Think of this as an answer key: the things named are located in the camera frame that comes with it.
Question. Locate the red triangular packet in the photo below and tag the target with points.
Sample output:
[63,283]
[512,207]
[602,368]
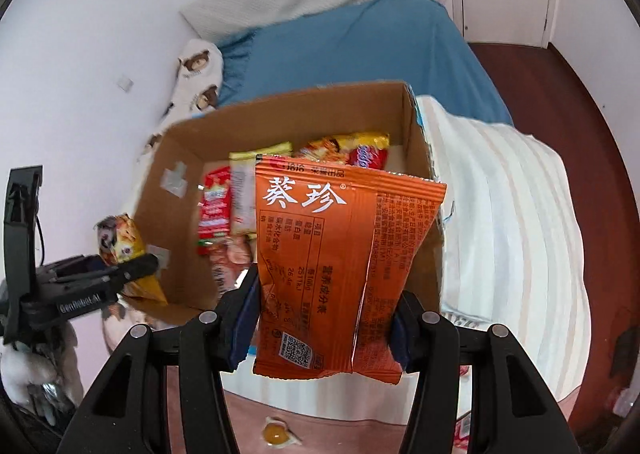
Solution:
[462,429]

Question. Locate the cat print blanket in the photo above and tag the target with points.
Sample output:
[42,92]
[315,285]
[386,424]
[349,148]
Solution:
[500,214]

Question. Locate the orange snack packet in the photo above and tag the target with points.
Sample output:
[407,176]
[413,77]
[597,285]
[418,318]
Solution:
[325,259]

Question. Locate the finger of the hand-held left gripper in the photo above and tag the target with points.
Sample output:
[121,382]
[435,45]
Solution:
[140,265]

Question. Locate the brown snack packet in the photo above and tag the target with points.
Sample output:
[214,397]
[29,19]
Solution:
[232,254]

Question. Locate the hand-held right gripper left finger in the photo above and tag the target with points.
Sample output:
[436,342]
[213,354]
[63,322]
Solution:
[242,329]

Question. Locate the yellow cartoon snack bag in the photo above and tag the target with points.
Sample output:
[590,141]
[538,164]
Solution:
[122,239]

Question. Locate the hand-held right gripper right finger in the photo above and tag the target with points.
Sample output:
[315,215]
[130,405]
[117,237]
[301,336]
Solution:
[400,344]

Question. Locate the clear bread packet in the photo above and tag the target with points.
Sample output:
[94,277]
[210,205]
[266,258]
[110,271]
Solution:
[243,199]

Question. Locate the red snack packet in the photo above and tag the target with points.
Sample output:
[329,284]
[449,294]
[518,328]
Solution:
[215,209]

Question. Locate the instant noodle bag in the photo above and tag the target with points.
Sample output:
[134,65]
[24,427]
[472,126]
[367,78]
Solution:
[345,149]

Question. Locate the cardboard box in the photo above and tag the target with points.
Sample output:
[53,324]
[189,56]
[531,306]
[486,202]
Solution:
[280,119]

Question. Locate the bear print pillow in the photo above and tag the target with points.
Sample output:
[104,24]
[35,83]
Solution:
[197,79]

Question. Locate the blue bed sheet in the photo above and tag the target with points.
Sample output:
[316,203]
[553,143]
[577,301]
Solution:
[360,44]

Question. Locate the white wall socket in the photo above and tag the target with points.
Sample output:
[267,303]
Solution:
[125,83]

